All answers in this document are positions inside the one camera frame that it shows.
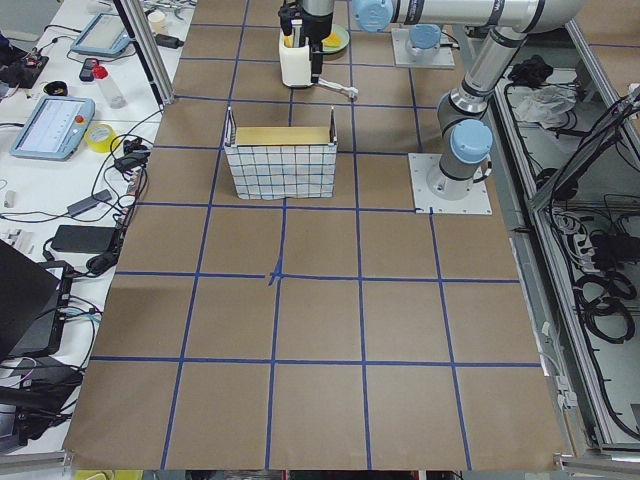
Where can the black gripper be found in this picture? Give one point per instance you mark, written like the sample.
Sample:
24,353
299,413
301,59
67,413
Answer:
318,31

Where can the white two-slot toaster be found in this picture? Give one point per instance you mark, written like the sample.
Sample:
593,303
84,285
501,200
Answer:
295,65

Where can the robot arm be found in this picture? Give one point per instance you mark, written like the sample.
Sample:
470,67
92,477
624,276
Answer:
423,40
508,23

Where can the triangular toast on plate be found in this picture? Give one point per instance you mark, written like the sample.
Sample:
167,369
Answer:
333,41

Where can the light green plate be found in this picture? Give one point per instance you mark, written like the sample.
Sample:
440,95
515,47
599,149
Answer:
345,39

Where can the grid-patterned wooden storage box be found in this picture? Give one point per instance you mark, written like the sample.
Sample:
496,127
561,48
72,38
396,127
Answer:
273,163

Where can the blue teach pendant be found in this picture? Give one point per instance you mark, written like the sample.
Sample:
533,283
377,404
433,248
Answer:
55,128
104,36

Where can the white plastic bottle red cap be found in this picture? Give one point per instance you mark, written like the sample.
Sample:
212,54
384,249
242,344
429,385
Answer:
108,87

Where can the yellow tape roll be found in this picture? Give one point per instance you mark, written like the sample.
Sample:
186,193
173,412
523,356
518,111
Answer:
99,137

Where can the crumpled white cloth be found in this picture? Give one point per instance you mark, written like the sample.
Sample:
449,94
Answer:
547,106

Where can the flat black power brick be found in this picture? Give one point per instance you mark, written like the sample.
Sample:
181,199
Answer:
83,239

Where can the black laptop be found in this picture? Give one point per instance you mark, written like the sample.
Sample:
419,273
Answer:
33,297

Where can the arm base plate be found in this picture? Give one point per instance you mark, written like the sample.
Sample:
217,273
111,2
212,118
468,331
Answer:
443,59
435,193

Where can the aluminium frame post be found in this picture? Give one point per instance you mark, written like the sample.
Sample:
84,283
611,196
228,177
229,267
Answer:
140,33

